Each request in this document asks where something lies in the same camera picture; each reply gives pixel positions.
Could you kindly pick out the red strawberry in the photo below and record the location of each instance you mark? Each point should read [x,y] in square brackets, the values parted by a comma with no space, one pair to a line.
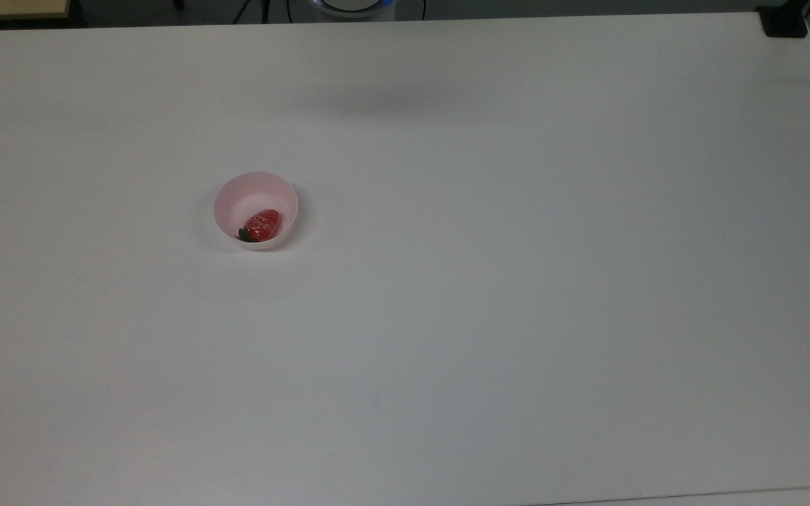
[263,224]

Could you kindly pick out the pink plastic bowl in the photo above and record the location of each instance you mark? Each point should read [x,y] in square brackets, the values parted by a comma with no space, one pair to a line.
[254,193]

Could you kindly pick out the black table clamp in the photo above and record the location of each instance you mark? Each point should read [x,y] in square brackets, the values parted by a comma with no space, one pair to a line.
[783,21]

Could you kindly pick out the light wooden table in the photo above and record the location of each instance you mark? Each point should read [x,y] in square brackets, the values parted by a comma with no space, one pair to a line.
[4,7]

